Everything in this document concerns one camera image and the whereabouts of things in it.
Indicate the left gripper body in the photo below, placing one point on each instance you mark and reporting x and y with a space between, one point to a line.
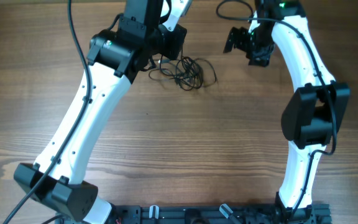
169 43

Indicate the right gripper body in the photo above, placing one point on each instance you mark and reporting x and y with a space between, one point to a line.
248 43

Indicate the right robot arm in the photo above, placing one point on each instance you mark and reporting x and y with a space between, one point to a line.
312 118

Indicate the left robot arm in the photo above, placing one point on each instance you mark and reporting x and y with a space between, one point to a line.
116 55

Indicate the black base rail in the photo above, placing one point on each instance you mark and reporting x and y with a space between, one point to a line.
261 213

